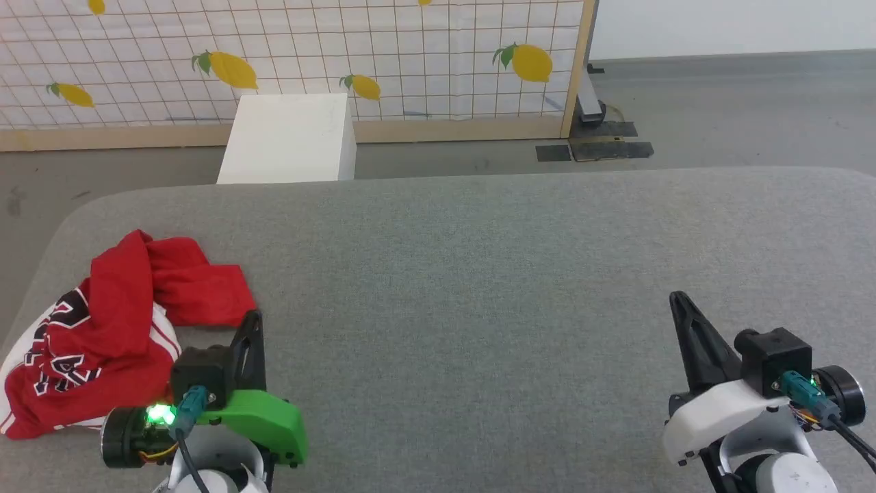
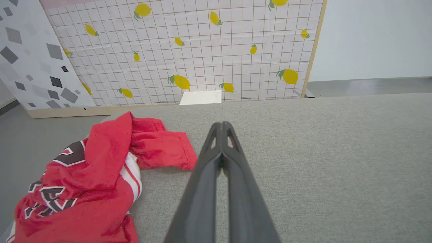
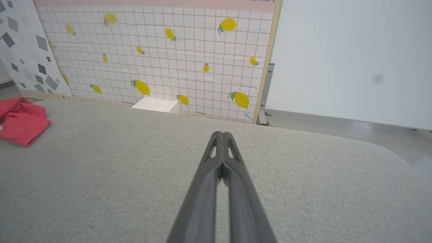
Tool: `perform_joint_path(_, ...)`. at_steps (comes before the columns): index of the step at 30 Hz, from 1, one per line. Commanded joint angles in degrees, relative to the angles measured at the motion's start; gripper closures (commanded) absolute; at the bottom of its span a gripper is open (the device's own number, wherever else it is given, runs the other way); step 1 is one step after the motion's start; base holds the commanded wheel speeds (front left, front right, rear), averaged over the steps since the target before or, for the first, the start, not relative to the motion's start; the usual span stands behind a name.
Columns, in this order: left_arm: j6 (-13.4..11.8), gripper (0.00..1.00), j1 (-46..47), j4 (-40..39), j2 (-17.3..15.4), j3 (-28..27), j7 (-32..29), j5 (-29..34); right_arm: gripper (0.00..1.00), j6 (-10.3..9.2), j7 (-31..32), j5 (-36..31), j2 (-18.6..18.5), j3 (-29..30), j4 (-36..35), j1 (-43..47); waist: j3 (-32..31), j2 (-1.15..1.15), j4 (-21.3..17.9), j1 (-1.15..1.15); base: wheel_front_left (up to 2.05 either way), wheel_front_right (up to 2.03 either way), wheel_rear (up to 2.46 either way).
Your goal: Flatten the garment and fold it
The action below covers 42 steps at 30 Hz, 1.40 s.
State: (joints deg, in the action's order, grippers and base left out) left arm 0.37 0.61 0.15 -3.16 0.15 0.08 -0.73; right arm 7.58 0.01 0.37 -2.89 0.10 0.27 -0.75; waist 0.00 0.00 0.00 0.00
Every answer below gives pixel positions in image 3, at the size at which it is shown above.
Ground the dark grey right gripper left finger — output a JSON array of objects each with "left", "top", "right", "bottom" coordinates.
[{"left": 167, "top": 131, "right": 223, "bottom": 243}]

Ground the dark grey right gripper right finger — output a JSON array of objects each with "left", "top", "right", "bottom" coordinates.
[{"left": 223, "top": 132, "right": 278, "bottom": 243}]

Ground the red t-shirt with white sleeves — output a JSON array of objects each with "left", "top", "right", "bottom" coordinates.
[{"left": 0, "top": 97, "right": 51, "bottom": 147}]

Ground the grey fabric sofa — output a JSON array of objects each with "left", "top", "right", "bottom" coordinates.
[{"left": 0, "top": 99, "right": 432, "bottom": 243}]

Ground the white box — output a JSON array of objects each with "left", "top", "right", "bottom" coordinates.
[{"left": 131, "top": 97, "right": 180, "bottom": 114}]

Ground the grey metal panel stand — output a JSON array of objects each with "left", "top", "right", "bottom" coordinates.
[{"left": 255, "top": 63, "right": 275, "bottom": 127}]

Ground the lemon print grid panel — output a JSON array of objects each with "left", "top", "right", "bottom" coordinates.
[{"left": 33, "top": 0, "right": 282, "bottom": 124}]

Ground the grey terrazzo pattern panel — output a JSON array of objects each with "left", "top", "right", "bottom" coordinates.
[{"left": 0, "top": 0, "right": 72, "bottom": 99}]

